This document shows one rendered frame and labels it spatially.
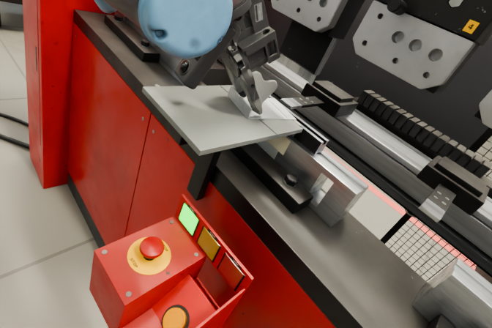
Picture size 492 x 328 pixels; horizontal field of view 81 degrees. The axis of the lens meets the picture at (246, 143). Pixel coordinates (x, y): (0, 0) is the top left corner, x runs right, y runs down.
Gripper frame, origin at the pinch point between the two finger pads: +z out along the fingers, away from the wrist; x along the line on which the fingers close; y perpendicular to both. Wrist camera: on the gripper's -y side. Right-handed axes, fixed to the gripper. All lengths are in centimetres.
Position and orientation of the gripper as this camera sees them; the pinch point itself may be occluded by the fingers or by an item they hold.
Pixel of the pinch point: (247, 102)
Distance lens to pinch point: 57.7
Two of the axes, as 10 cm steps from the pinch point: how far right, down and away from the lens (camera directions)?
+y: 8.4, -5.3, 1.2
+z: 2.5, 5.8, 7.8
